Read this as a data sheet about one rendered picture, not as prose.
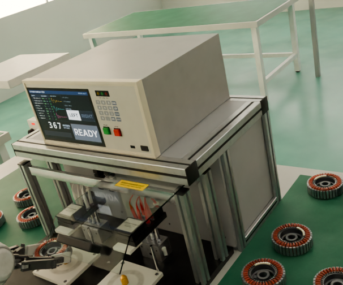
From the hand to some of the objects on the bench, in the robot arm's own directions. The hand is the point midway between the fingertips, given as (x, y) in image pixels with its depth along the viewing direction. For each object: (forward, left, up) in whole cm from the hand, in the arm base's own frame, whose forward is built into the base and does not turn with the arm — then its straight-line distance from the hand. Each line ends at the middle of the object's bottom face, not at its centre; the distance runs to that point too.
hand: (52, 253), depth 139 cm
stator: (+32, -51, -12) cm, 62 cm away
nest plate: (+3, +1, -7) cm, 8 cm away
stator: (-1, +53, -5) cm, 53 cm away
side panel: (+52, -34, -10) cm, 63 cm away
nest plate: (+8, -22, -9) cm, 26 cm away
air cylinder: (+23, -20, -8) cm, 31 cm away
